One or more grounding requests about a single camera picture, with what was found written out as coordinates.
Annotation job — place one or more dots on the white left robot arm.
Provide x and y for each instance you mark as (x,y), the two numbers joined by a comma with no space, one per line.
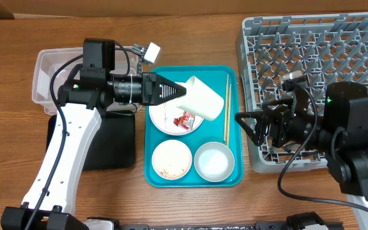
(81,103)

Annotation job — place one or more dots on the wooden chopstick right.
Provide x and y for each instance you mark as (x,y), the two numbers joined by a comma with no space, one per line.
(228,116)

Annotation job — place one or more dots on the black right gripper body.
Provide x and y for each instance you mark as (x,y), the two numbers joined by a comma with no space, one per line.
(299,123)

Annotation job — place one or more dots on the teal plastic serving tray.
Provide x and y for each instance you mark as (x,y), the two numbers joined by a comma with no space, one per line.
(214,76)

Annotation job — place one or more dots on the black rail at table edge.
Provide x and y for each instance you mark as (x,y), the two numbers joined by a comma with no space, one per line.
(301,221)

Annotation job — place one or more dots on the pile of rice grains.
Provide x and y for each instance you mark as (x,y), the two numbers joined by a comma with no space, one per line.
(172,171)

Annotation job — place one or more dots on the black rectangular tray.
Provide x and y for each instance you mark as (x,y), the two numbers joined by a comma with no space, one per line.
(93,142)

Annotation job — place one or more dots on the pink bowl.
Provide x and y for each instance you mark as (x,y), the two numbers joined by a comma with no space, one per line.
(171,152)

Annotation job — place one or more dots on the clear plastic waste bin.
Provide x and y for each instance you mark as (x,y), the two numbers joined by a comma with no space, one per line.
(50,60)

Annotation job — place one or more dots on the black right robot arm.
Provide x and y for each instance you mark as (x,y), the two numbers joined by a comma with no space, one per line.
(341,133)

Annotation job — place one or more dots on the wooden chopstick left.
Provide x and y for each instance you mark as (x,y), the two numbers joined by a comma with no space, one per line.
(226,106)

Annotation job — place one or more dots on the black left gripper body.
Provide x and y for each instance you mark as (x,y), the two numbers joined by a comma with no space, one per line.
(130,88)

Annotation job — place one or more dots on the grey dishwasher rack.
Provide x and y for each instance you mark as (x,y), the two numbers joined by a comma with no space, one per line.
(326,48)

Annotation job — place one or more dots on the wooden chopstick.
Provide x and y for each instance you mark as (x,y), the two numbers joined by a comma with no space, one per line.
(228,116)
(226,106)

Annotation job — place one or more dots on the white cup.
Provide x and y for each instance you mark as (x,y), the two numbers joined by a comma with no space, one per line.
(200,100)

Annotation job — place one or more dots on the grey bowl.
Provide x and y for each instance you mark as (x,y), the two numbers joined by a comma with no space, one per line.
(214,162)

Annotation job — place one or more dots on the red snack wrapper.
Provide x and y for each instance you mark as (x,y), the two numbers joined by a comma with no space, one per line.
(185,121)

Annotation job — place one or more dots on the pink round plate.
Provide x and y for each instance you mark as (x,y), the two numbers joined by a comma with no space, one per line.
(162,117)

